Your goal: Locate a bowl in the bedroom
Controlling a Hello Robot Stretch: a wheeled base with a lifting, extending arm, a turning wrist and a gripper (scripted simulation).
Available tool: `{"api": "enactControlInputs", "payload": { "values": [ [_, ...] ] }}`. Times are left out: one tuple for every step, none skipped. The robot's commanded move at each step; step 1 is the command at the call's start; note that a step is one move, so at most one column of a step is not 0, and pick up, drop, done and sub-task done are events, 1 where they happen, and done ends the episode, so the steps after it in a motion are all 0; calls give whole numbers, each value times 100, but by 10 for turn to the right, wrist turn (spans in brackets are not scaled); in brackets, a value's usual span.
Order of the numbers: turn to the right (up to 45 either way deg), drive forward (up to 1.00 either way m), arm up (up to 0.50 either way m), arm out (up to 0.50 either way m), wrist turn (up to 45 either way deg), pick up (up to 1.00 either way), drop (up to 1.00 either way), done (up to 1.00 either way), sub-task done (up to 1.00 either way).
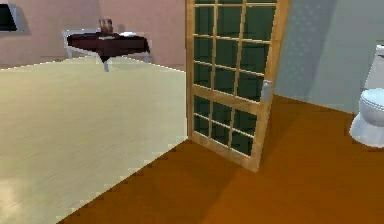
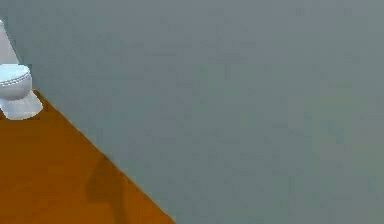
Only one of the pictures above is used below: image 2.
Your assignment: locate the white toilet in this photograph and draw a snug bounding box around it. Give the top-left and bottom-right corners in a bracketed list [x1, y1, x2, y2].
[0, 19, 44, 121]

